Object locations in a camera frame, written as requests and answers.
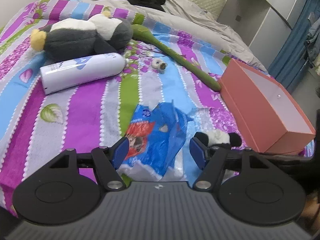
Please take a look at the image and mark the small panda plush toy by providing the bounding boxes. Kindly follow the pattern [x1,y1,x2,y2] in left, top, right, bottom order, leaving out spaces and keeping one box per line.
[194,129,242,148]

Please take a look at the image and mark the blue plastic snack bag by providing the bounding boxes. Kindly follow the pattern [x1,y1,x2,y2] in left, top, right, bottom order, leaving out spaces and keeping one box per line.
[118,102,192,181]

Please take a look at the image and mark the orange cardboard box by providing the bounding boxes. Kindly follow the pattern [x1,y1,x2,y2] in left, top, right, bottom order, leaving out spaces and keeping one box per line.
[219,59,316,155]

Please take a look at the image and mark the white spray can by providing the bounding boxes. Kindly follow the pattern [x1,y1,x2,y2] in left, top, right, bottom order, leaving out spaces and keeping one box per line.
[40,53,127,95]

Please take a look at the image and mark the colourful striped bed sheet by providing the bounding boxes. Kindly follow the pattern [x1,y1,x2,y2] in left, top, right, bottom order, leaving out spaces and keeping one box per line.
[0,0,316,217]

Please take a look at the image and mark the small white cap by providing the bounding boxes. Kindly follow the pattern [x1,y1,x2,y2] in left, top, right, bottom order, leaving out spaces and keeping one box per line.
[151,58,167,74]

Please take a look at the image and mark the blue curtain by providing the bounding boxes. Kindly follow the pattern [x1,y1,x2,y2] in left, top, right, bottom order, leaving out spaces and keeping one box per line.
[268,0,319,93]

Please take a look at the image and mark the large penguin plush toy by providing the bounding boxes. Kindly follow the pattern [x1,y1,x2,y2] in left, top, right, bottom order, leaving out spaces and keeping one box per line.
[30,11,133,62]

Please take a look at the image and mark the grey duvet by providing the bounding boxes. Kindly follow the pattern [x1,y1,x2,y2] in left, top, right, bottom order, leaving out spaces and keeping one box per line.
[39,0,268,73]

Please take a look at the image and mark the green long massage stick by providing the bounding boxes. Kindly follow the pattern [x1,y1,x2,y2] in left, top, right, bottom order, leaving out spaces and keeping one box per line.
[131,24,221,92]

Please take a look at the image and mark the grey white wardrobe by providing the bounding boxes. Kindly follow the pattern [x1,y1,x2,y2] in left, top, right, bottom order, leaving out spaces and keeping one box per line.
[218,0,306,68]

